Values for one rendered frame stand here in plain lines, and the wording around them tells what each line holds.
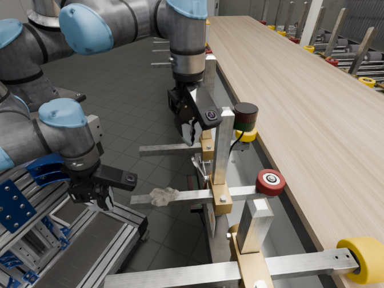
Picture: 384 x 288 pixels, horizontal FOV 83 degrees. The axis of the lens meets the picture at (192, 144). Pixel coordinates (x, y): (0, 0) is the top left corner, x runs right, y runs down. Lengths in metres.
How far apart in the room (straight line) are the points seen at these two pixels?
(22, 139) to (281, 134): 0.77
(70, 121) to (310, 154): 0.70
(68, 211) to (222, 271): 1.27
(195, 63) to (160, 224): 1.30
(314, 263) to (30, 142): 0.57
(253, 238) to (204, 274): 0.11
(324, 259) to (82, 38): 0.57
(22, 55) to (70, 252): 1.01
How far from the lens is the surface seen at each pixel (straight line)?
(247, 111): 0.52
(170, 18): 0.46
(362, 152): 0.93
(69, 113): 0.47
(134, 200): 0.67
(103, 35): 0.42
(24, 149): 0.50
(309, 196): 0.69
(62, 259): 1.44
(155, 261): 1.51
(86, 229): 1.48
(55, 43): 0.84
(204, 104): 0.47
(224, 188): 0.67
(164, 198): 0.64
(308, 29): 2.08
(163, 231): 1.59
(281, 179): 0.69
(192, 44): 0.46
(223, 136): 0.55
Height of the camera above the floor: 1.39
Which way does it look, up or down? 40 degrees down
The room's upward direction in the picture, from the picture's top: straight up
